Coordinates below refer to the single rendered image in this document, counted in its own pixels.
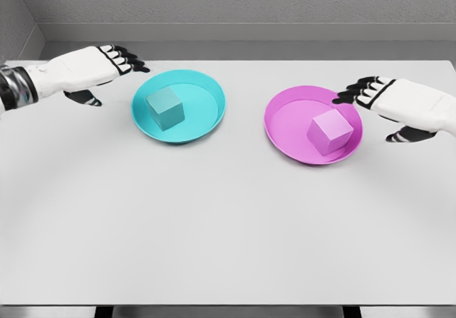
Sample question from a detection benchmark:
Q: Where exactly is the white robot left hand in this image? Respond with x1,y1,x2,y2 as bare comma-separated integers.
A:
49,44,151,108

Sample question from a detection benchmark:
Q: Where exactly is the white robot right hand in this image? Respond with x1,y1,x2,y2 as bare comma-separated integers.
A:
331,76,456,144

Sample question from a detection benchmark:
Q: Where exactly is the magenta block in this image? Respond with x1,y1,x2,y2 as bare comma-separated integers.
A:
306,109,355,157

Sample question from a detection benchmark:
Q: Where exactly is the cyan block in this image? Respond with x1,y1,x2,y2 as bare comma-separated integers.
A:
145,86,185,131

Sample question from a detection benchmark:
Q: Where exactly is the cyan plate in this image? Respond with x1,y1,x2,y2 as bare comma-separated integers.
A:
131,68,227,145

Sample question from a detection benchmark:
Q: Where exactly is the magenta plate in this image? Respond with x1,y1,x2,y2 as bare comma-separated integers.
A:
263,85,363,165

